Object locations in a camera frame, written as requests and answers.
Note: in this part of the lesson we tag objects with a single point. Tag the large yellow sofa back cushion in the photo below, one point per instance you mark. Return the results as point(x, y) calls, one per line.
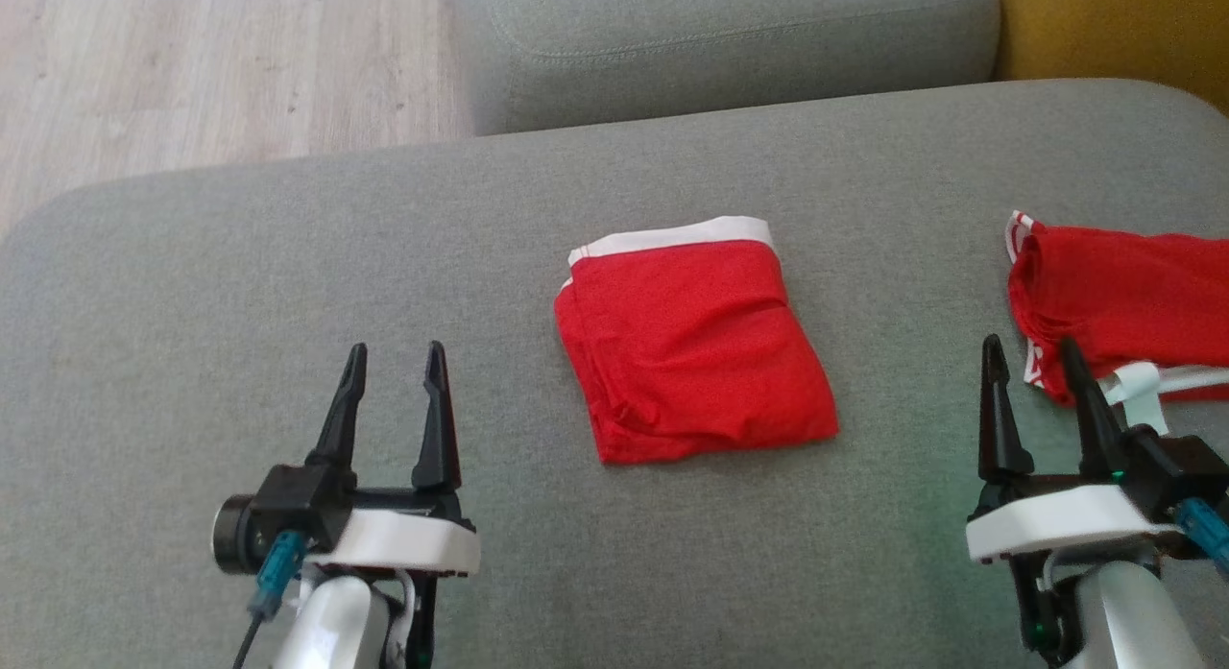
point(1114, 26)

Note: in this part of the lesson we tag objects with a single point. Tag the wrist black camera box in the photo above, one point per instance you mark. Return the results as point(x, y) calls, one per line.
point(1176, 467)
point(288, 501)

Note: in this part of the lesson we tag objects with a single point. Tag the red jersey white trim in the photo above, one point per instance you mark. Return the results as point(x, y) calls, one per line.
point(1123, 285)

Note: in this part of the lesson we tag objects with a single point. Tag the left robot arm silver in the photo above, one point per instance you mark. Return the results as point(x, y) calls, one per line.
point(331, 621)

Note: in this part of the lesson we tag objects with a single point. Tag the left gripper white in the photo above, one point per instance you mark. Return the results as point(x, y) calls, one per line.
point(403, 539)

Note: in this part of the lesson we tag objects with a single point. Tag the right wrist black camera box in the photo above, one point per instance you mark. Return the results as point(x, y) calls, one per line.
point(1176, 467)

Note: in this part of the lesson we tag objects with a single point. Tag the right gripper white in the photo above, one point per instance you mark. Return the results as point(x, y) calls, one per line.
point(1056, 520)

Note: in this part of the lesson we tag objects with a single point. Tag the red shorts white stripe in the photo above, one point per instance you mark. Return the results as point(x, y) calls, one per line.
point(691, 343)

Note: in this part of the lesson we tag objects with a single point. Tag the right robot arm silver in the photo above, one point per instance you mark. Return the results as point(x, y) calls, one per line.
point(1123, 616)

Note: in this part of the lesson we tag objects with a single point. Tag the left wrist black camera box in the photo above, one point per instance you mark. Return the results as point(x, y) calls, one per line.
point(288, 501)

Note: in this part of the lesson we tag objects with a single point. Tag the large grey sofa seat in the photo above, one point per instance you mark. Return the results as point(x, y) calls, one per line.
point(288, 266)

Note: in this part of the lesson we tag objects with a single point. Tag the grey sofa seat cushion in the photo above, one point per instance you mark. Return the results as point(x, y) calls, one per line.
point(720, 45)

